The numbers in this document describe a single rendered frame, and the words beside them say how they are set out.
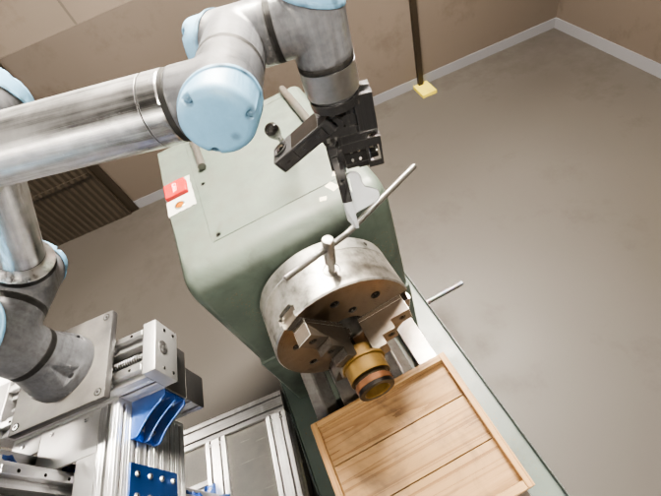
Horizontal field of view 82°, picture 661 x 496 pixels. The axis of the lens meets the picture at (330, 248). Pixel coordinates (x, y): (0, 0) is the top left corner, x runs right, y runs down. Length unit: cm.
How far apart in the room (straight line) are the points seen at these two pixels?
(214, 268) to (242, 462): 113
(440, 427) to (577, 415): 105
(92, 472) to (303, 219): 68
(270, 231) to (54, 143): 46
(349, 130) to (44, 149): 37
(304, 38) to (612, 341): 185
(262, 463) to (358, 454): 87
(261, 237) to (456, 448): 61
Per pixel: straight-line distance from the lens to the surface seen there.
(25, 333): 95
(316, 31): 49
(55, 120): 47
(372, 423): 97
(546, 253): 227
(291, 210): 84
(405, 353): 105
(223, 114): 38
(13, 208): 82
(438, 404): 96
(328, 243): 66
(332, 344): 73
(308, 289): 72
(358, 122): 57
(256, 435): 182
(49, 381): 101
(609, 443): 193
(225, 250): 84
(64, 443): 112
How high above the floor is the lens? 181
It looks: 49 degrees down
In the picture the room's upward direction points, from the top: 24 degrees counter-clockwise
